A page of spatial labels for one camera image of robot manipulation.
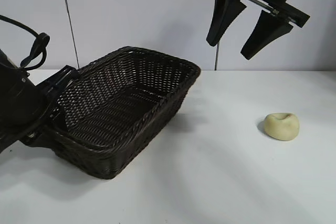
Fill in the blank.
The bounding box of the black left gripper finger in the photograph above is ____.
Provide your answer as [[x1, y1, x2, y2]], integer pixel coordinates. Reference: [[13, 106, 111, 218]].
[[22, 126, 57, 154], [51, 99, 69, 131]]

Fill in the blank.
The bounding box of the pale yellow egg yolk pastry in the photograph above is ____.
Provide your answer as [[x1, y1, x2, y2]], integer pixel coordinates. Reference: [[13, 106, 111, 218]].
[[264, 113, 300, 142]]

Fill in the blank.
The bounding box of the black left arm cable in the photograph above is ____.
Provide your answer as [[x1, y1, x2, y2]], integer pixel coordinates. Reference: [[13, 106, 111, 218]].
[[0, 15, 51, 70]]

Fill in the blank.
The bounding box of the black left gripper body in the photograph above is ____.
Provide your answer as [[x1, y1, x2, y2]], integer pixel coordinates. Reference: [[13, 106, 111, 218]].
[[0, 48, 80, 154]]

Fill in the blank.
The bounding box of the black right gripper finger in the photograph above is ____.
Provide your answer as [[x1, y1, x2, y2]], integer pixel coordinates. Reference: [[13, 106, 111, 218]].
[[240, 10, 293, 60], [206, 0, 247, 47]]

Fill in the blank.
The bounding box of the dark brown wicker basket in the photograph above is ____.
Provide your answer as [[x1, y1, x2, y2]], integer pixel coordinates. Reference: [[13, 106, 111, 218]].
[[43, 46, 202, 180]]

